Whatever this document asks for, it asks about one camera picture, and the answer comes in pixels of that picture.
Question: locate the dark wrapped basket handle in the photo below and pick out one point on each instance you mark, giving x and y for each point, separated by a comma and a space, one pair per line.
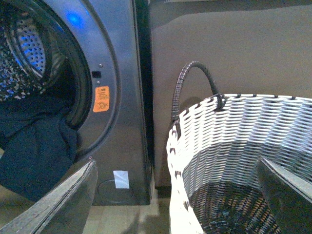
180, 82

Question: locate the grey front-load washing machine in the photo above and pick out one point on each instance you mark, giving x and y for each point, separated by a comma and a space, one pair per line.
66, 49

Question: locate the dark navy garment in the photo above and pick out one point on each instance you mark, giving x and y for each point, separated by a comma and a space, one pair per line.
39, 147

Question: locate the white woven laundry basket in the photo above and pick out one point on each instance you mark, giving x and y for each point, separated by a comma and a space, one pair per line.
212, 159

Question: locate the orange warning sticker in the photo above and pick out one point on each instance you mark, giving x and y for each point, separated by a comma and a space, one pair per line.
102, 99

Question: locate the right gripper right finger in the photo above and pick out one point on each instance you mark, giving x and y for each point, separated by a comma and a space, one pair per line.
288, 196

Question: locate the white label sticker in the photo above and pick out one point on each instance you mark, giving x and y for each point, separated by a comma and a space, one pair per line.
121, 179

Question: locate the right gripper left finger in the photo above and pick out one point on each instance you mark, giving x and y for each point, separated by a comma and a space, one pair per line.
64, 210

